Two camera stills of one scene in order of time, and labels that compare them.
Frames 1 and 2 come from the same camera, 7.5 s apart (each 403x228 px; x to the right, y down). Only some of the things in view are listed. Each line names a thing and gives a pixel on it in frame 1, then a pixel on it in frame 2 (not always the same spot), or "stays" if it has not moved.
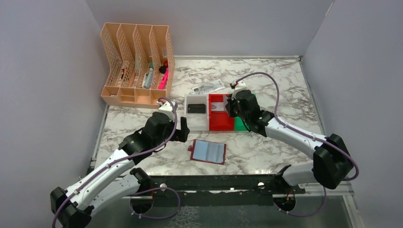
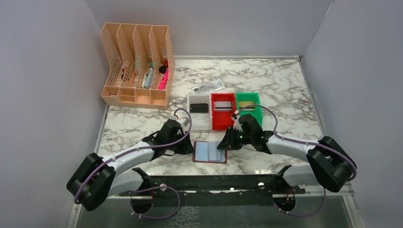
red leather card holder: x=207 y=151 stays
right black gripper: x=230 y=102 → x=228 y=142
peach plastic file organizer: x=140 y=59 stays
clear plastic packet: x=215 y=85 stays
